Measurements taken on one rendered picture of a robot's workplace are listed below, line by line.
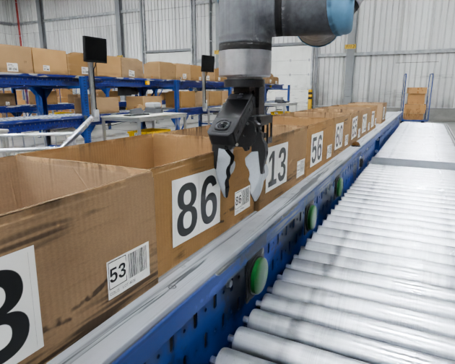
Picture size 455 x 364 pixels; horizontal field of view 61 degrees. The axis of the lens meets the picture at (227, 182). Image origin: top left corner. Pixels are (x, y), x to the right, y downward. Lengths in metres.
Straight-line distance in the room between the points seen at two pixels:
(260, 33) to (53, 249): 0.44
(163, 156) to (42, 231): 0.63
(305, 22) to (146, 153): 0.53
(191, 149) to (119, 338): 0.59
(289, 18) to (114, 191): 0.38
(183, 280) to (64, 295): 0.18
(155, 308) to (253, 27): 0.44
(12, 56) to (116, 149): 5.07
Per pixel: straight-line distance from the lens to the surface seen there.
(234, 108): 0.65
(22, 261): 0.41
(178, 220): 0.62
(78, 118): 6.16
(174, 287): 0.56
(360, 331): 0.78
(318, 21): 0.66
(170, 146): 0.99
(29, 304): 0.43
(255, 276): 0.73
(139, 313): 0.51
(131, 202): 0.51
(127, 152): 0.95
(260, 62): 0.66
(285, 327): 0.75
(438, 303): 0.90
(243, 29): 0.66
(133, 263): 0.53
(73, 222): 0.44
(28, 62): 6.07
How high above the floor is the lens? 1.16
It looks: 13 degrees down
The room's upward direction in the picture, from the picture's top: straight up
